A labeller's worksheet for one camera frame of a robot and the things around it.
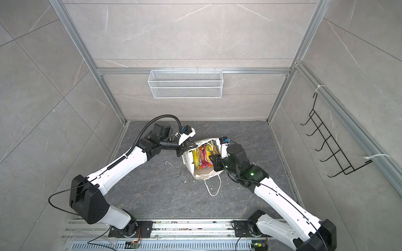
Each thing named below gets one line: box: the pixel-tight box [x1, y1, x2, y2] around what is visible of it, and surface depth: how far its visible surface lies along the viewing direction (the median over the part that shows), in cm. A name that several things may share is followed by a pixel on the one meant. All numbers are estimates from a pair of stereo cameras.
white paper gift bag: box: [182, 137, 225, 180], surface depth 85 cm
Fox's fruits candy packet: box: [199, 146, 212, 168], surface depth 88 cm
